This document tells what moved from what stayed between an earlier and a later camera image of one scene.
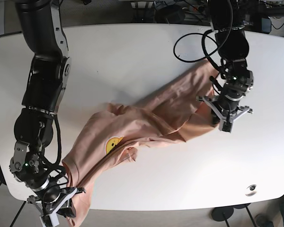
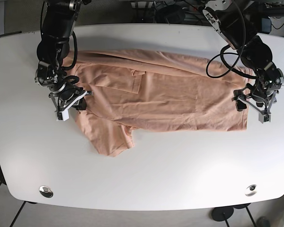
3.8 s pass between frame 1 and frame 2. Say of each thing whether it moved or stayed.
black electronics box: stayed
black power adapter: stayed
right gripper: moved
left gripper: moved
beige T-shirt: moved
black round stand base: stayed
